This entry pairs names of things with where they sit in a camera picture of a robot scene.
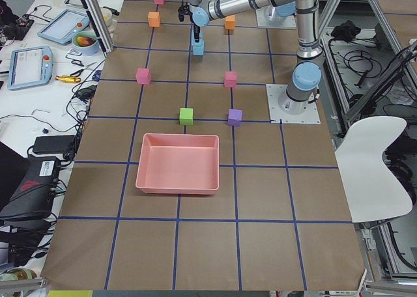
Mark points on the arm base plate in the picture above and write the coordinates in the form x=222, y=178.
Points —
x=281, y=17
x=283, y=110

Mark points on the red fruit in bowl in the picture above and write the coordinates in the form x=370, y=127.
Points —
x=85, y=41

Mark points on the teach pendant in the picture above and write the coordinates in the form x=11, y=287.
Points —
x=62, y=29
x=30, y=67

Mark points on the white bowl with red fruit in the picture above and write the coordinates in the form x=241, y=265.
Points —
x=91, y=50

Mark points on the green foam block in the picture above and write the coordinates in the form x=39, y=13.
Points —
x=186, y=116

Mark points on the black box on desk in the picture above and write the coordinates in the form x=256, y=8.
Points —
x=56, y=144

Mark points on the orange foam block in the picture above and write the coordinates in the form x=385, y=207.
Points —
x=230, y=23
x=154, y=19

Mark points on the pink plastic bin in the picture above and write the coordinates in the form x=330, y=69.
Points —
x=179, y=164

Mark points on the magenta foam block far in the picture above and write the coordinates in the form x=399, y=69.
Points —
x=230, y=79

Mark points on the magenta foam block near right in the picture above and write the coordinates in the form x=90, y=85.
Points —
x=143, y=76

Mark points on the upper teach pendant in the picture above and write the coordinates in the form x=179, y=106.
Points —
x=62, y=29

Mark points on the beige bowl with lemon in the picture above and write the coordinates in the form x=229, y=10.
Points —
x=107, y=16

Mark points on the scissors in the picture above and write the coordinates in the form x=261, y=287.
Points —
x=79, y=72

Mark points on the orange foam block near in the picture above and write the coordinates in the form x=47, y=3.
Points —
x=154, y=19

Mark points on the orange foam block far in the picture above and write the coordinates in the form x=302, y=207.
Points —
x=230, y=23

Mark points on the white chair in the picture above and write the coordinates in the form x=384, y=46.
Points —
x=373, y=192

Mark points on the lower teach pendant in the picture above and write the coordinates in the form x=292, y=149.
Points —
x=30, y=67

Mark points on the purple foam block far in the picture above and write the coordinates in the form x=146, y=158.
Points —
x=234, y=117

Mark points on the light blue block arm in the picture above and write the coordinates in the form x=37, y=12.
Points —
x=198, y=51
x=198, y=45

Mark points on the right aluminium frame post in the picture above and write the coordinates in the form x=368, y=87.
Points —
x=98, y=24

